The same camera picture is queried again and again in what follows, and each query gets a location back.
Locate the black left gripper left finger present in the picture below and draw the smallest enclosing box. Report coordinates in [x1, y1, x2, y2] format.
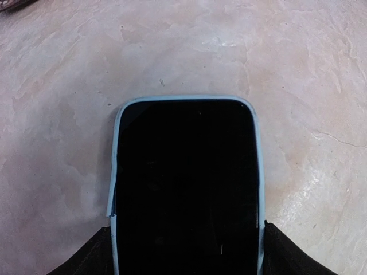
[48, 227, 114, 275]

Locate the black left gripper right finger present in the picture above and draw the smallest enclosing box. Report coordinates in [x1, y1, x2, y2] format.
[263, 222, 334, 275]

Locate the light blue bottom phone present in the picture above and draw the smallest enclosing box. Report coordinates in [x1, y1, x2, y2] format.
[107, 95, 265, 274]

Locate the red round coaster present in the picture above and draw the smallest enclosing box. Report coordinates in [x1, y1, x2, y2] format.
[0, 0, 34, 13]

